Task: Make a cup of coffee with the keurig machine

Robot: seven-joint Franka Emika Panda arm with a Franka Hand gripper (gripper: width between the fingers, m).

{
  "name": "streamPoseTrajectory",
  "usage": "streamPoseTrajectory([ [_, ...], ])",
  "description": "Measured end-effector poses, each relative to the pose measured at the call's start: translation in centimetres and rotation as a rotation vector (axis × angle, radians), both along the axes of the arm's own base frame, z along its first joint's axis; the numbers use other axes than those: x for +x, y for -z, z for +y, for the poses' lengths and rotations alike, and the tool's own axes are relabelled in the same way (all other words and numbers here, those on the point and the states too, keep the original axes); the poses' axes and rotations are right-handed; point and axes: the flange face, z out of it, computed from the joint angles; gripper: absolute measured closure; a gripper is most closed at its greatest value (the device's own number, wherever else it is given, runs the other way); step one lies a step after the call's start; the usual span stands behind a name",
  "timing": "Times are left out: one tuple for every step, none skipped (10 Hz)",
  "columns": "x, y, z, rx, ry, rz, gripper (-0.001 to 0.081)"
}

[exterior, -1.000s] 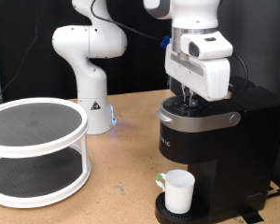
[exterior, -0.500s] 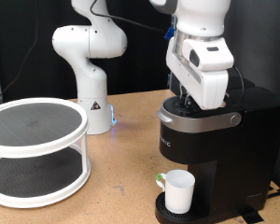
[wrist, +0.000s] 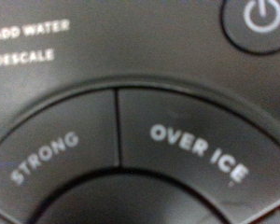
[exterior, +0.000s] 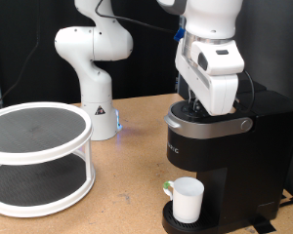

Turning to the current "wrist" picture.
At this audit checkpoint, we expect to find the silver-handled Keurig brew lid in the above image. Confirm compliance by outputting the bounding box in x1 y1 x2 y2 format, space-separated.
0 0 280 224

